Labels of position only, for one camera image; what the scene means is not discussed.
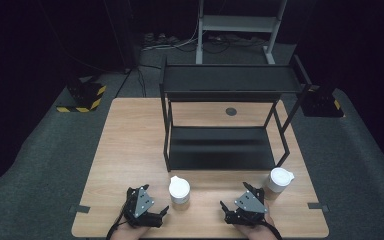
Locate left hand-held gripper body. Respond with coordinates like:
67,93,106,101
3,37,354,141
123,185,164,229

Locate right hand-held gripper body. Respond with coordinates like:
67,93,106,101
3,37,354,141
224,187,269,228

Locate white-lidded spice jar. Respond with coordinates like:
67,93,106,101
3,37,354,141
262,166,295,201
168,175,192,205

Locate black two-tier shelf rack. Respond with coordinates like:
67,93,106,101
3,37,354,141
158,54,313,173

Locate person's right hand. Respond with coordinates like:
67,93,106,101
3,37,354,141
232,199,278,240

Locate person's left hand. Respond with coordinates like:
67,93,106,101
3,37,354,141
110,222,152,240

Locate grey tape piece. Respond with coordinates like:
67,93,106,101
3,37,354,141
68,203,91,215
307,201,330,214

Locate black stand base striped edge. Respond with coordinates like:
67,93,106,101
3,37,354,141
56,77,108,114
301,84,345,119

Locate power strip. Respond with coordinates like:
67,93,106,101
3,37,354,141
142,31,181,51

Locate grey metal stand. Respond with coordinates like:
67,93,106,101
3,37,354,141
195,0,288,66

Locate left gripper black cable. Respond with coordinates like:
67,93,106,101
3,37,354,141
105,199,132,240

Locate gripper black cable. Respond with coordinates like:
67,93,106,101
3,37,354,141
255,219,284,240
105,199,132,240

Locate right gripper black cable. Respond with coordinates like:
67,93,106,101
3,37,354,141
255,219,284,240

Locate black floor cable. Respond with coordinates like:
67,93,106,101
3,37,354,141
114,64,163,99

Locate tangled black cables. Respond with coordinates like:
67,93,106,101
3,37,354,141
175,34,268,55

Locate white cable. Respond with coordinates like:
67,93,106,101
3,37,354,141
142,18,202,52

